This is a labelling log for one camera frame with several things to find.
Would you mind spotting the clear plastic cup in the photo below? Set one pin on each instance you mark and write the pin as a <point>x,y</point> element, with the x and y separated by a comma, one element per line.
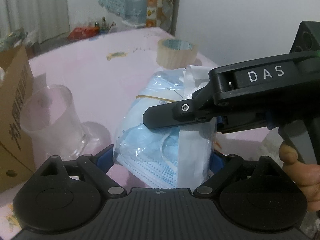
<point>49,117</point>

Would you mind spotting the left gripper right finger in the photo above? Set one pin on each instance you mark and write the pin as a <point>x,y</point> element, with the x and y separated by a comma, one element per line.
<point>223,168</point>

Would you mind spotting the red snack bag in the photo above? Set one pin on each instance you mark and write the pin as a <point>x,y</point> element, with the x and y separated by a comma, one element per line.
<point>81,33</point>

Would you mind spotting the airplane sticker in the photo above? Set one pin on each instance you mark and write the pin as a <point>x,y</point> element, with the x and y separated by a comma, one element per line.
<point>12,220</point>

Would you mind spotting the clear packing tape roll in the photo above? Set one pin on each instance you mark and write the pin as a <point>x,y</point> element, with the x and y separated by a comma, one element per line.
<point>174,54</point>

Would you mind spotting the large water bottle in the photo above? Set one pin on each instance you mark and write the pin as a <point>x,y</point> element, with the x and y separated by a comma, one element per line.
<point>135,11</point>

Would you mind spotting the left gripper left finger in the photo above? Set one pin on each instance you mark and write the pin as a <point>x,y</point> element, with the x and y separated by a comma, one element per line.
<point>94,170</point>

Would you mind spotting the bag of blue face masks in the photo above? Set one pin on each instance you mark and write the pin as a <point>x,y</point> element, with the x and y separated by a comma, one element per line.
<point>170,157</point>

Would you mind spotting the grey window curtain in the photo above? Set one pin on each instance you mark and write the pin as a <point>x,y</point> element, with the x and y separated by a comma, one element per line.
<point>49,18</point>

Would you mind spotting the person's right hand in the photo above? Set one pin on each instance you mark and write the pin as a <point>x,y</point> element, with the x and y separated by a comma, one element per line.
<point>305,176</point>

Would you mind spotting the brown cardboard box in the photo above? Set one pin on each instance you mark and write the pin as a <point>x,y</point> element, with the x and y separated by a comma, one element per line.
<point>17,159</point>

